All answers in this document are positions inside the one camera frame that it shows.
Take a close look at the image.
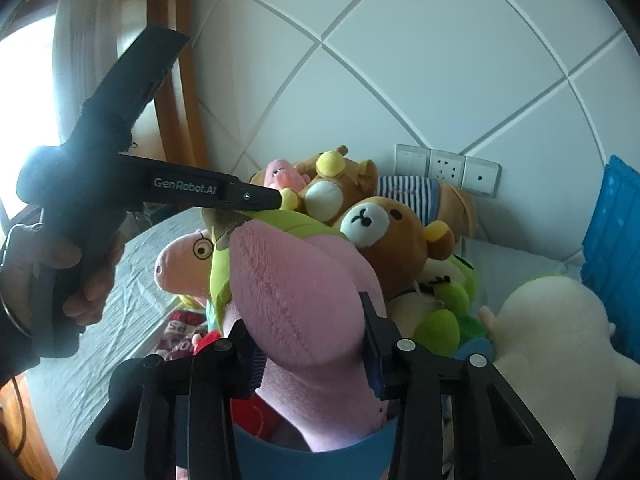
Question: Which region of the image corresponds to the green frog plush toy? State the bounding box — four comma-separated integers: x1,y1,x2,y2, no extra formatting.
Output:
414,254,484,358

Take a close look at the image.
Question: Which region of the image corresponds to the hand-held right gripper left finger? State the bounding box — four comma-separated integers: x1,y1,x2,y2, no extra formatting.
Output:
95,318,266,480

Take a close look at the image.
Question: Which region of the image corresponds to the white wall switch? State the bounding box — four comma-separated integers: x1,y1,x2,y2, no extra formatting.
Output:
394,143,431,179

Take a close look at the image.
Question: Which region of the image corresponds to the blue plastic basket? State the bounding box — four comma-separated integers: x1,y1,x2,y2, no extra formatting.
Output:
580,155,640,357

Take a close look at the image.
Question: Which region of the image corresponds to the brown plush with yellow nose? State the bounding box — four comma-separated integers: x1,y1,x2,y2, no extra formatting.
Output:
250,145,379,227

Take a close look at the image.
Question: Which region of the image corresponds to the person's left hand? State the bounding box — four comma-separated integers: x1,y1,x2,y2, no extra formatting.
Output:
0,222,127,330

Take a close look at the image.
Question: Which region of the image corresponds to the brown bear plush white face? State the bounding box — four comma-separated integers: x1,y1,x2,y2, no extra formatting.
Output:
339,195,457,306

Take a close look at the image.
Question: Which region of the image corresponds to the pink pig plush with glasses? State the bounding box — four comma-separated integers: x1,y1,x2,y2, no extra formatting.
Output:
154,230,223,308

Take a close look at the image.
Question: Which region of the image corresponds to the white curtain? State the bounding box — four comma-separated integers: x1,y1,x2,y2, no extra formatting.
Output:
52,0,151,151

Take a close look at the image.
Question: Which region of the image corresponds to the brown plush in striped shirt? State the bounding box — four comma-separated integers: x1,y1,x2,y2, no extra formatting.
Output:
374,174,480,241

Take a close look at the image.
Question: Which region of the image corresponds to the red and white packet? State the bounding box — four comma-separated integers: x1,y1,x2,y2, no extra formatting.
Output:
157,309,207,361

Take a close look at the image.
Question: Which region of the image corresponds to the small pink plush toy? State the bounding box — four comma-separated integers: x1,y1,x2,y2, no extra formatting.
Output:
264,158,312,192

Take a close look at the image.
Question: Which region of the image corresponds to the wooden door frame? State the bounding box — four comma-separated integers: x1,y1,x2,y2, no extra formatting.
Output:
120,0,209,167

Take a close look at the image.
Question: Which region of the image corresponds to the white plush toy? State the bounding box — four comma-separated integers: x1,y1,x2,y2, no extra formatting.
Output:
478,275,640,428

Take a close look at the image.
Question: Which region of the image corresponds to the white round-hole wall socket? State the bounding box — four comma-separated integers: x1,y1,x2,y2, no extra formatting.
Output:
461,156,501,199

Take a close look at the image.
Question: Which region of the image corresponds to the pink and green plush toy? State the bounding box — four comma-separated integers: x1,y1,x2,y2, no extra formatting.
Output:
201,208,397,454

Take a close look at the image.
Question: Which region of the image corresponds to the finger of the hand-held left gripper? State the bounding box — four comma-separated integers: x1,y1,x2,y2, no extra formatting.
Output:
119,153,284,212

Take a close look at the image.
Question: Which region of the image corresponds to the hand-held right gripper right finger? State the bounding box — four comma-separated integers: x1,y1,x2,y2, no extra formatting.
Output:
358,292,535,480

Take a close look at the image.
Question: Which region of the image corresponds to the grey bedsheet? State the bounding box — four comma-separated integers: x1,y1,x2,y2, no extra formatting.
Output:
25,204,211,466

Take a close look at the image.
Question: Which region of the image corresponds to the blue storage bin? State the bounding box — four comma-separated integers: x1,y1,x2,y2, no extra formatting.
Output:
231,412,403,480

